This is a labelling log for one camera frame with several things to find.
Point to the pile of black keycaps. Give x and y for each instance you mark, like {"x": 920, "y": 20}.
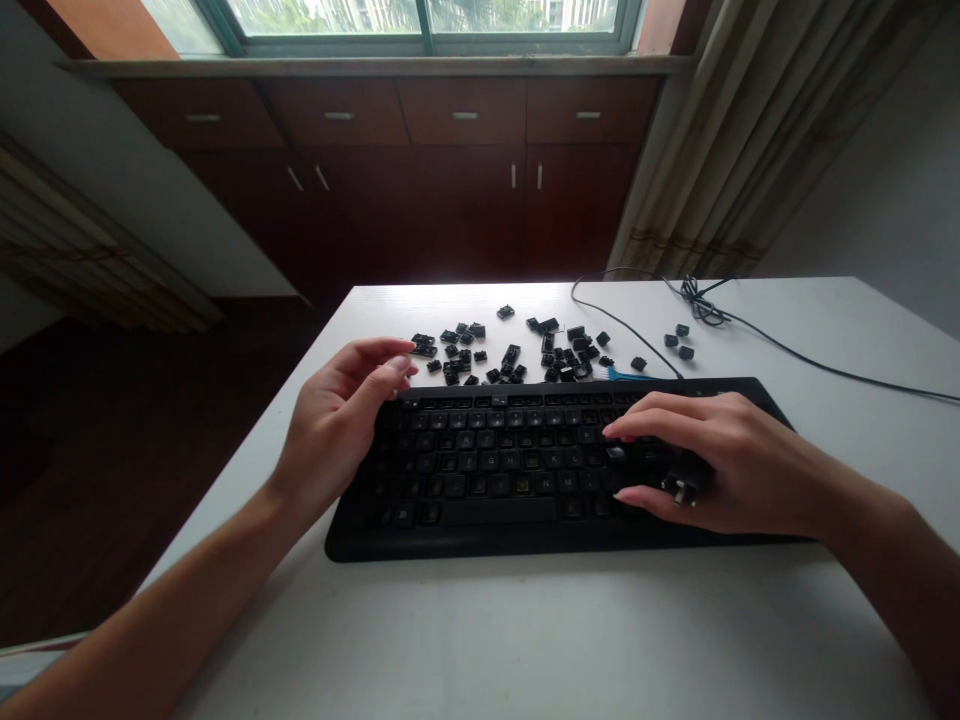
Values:
{"x": 555, "y": 352}

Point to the person's left thumb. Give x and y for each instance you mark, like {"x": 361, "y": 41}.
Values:
{"x": 391, "y": 377}

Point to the person's right thumb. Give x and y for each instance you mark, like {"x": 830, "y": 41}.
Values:
{"x": 645, "y": 502}

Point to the person's right fingers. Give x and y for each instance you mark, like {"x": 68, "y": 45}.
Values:
{"x": 660, "y": 420}

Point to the green framed window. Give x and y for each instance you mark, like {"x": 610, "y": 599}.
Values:
{"x": 337, "y": 15}

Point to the person's right hand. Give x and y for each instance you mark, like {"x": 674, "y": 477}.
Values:
{"x": 750, "y": 465}

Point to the black computer keyboard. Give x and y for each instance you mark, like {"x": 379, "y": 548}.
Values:
{"x": 487, "y": 517}

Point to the person's left index finger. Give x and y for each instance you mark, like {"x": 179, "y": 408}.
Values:
{"x": 375, "y": 349}

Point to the beige curtain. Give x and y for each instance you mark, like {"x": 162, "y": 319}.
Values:
{"x": 90, "y": 255}
{"x": 750, "y": 150}

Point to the grey stone windowsill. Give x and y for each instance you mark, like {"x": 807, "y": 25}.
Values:
{"x": 375, "y": 66}

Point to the blue cleaning brush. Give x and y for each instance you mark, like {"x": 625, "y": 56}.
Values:
{"x": 637, "y": 377}

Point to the dark red wooden cabinet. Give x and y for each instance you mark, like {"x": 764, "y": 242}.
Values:
{"x": 450, "y": 202}

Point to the black tool with metal prongs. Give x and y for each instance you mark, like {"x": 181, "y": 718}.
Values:
{"x": 684, "y": 484}

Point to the person's left hand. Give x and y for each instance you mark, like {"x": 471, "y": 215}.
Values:
{"x": 330, "y": 427}

